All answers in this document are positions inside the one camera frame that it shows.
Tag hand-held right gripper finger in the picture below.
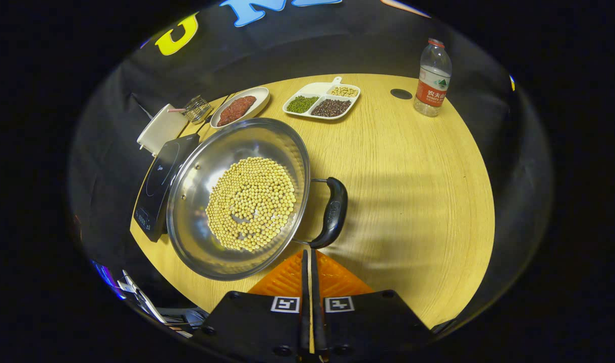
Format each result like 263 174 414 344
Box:
311 248 434 361
194 250 312 361

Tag stainless steel pot black handles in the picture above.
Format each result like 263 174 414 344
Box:
166 117 349 281

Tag black induction cooktop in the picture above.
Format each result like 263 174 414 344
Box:
133 134 202 243

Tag pile of soybeans in pot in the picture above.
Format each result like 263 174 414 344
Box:
205 156 297 253

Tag heap of dark beans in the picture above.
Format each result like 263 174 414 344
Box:
311 99 352 118

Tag heap of green beans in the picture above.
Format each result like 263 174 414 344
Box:
286 96 319 114

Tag white oval plate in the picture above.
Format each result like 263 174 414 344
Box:
210 87 270 129

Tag white divided dish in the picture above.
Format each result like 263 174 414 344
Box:
282 77 361 122

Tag white toaster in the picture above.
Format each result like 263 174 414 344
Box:
137 103 189 156

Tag clear water bottle red label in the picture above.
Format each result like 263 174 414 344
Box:
413 38 453 117

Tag black backdrop cloth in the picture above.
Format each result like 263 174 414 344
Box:
70 0 552 333

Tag black power cable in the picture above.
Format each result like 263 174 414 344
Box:
196 92 236 134

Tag wire mesh basket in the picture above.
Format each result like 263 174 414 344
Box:
184 95 213 125

